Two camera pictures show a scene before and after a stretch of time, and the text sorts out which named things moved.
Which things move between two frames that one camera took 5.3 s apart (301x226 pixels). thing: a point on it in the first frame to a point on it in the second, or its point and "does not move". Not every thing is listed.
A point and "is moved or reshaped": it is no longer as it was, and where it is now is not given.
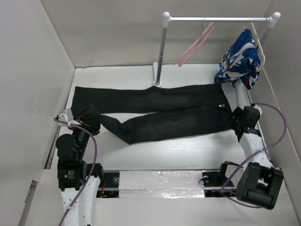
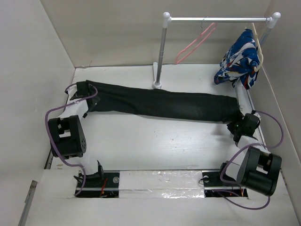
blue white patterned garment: x=241 y=62 does not move
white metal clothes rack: x=167 y=19 does not move
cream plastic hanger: x=258 y=70 does not move
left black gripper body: x=82 y=136 to x=85 y=115
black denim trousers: x=138 y=114 is moved or reshaped
